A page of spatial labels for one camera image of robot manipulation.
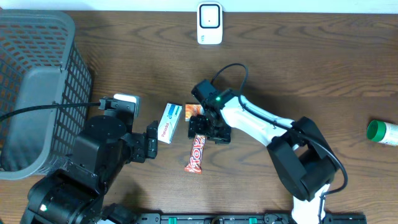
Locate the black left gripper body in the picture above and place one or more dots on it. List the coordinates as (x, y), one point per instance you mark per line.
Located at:
(135, 143)

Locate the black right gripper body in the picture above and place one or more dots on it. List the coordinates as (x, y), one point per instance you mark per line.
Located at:
(203, 125)

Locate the white Panadol box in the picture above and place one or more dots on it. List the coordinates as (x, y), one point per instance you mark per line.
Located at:
(169, 122)

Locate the orange tissue pack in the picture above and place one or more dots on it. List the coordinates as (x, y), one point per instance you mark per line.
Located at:
(193, 110)

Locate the red Top chocolate bar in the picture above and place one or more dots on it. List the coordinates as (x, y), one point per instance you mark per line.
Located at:
(195, 159)

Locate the green lid white bottle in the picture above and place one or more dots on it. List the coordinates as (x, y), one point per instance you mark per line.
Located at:
(382, 132)

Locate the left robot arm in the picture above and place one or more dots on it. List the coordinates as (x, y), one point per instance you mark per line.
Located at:
(74, 191)

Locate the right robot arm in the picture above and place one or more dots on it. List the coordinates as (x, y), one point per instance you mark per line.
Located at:
(304, 162)

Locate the white barcode scanner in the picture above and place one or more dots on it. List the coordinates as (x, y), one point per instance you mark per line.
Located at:
(209, 23)

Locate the grey plastic basket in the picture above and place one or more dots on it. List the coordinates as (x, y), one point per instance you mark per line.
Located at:
(43, 76)

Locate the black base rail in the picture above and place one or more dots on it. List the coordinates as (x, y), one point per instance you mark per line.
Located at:
(268, 218)

